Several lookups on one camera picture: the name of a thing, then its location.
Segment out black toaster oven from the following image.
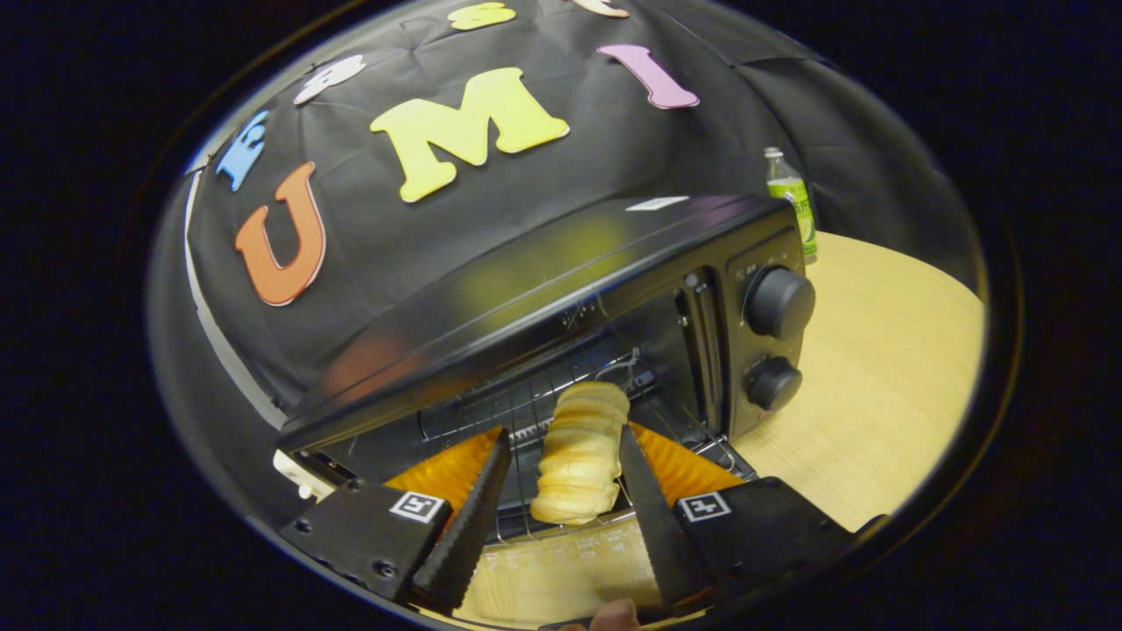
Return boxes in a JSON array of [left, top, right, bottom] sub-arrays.
[[276, 195, 819, 628]]

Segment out white pop-up toaster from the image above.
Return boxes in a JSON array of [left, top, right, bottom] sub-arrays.
[[273, 450, 318, 501]]

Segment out ridged yellow bread roll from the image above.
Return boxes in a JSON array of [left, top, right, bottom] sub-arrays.
[[529, 381, 631, 526]]

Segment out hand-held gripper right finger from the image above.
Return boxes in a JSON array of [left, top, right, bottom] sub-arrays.
[[618, 422, 888, 616]]

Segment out green drink bottle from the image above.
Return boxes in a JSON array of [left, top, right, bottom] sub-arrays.
[[763, 146, 820, 265]]

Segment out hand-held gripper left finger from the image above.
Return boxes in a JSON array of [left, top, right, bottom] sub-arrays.
[[280, 426, 513, 615]]

